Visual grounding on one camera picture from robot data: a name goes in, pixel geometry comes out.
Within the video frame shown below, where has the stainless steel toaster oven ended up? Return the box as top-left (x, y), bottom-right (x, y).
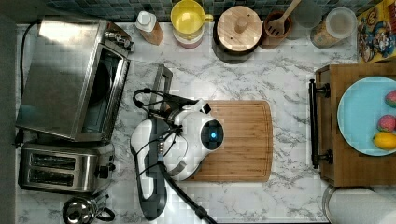
top-left (16, 16), bottom-right (134, 142)

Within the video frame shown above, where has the round wooden lid container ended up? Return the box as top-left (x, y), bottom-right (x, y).
top-left (215, 6), bottom-right (262, 53)

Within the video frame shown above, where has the bottle with white cap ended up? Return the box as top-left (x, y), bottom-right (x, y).
top-left (135, 11), bottom-right (163, 46)

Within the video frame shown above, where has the light blue plate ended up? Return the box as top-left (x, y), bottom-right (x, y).
top-left (337, 77), bottom-right (396, 157)

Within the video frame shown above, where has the shiny metal kettle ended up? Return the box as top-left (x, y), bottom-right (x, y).
top-left (62, 193), bottom-right (115, 224)

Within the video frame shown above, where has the bamboo cutting board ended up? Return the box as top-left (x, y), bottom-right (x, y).
top-left (189, 100), bottom-right (273, 182)

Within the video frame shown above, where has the yellow mug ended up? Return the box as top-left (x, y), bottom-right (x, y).
top-left (171, 0), bottom-right (214, 39)

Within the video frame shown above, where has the white round bowl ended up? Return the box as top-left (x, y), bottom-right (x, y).
top-left (322, 187), bottom-right (396, 224)

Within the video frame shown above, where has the yellow lemon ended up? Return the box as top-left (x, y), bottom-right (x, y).
top-left (373, 132), bottom-right (396, 150)

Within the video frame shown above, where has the brown utensil holder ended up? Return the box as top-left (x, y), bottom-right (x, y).
top-left (261, 11), bottom-right (292, 49)

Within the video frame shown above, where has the wooden tray with black handles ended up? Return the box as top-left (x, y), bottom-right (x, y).
top-left (309, 63), bottom-right (395, 187)

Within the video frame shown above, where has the pink round fruit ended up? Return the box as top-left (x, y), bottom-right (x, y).
top-left (377, 115), bottom-right (396, 133)

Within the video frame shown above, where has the grey glass tumbler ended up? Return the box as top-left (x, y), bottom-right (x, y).
top-left (287, 0), bottom-right (322, 40)

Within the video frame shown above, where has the pink green fruit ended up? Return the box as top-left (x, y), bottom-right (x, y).
top-left (385, 90), bottom-right (396, 108)

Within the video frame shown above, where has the wooden slotted spatula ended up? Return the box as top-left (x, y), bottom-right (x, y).
top-left (268, 0), bottom-right (302, 36)

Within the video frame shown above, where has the stainless steel slot toaster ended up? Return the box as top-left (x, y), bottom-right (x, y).
top-left (18, 142), bottom-right (116, 194)

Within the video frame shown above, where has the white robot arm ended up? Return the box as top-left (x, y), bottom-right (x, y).
top-left (130, 100), bottom-right (224, 224)

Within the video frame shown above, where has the colourful cereal box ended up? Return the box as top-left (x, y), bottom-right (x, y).
top-left (357, 0), bottom-right (396, 63)

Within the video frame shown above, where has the clear jar with lid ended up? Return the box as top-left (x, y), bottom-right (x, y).
top-left (310, 7), bottom-right (357, 49)

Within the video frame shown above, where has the pink cup under mug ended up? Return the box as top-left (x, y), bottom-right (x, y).
top-left (173, 31), bottom-right (205, 49)

